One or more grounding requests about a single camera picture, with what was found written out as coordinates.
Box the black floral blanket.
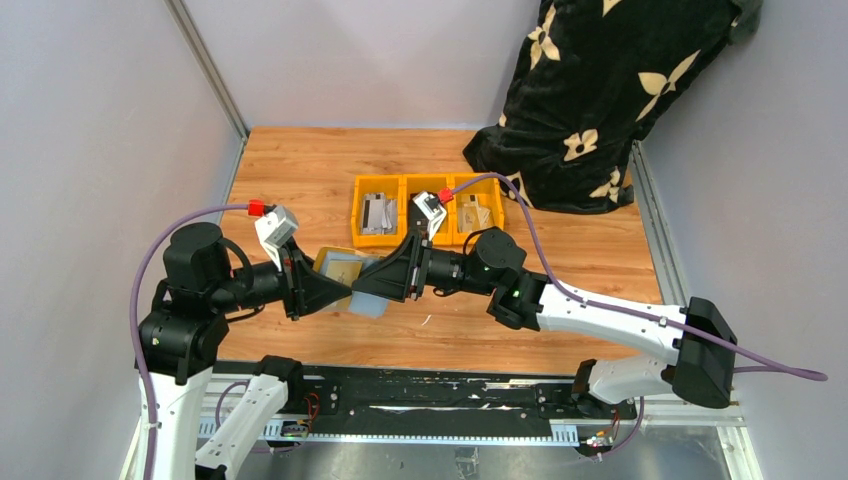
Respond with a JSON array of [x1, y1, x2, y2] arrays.
[[463, 0, 763, 214]]

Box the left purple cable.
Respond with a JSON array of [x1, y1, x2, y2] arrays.
[[129, 199, 266, 480]]

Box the purple cable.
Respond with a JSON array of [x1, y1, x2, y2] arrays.
[[129, 199, 266, 480], [440, 172, 829, 383]]

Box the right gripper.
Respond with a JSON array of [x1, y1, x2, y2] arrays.
[[352, 227, 496, 302]]

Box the yellow leather card holder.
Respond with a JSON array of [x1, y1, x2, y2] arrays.
[[313, 247, 388, 318]]

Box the silver cards in bin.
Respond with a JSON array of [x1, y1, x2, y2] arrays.
[[360, 192, 398, 235]]

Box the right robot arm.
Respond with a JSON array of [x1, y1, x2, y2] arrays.
[[352, 227, 737, 418]]

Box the right yellow bin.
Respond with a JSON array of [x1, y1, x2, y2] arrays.
[[448, 178, 505, 246]]

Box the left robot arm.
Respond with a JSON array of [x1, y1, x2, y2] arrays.
[[139, 222, 351, 479]]

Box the left yellow bin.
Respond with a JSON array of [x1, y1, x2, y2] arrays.
[[351, 175, 405, 248]]

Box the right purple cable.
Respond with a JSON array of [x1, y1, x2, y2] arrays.
[[440, 172, 829, 383]]

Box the black cards in bin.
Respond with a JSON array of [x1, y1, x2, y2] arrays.
[[406, 194, 428, 232]]

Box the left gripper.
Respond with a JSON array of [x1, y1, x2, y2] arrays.
[[212, 233, 354, 318]]

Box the middle yellow bin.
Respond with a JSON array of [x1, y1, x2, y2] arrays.
[[398, 174, 456, 247]]

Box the yellow bin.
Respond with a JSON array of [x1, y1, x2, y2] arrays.
[[351, 175, 405, 248], [448, 178, 505, 246], [398, 174, 456, 247]]

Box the aluminium frame post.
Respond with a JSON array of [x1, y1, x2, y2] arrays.
[[164, 0, 250, 144]]

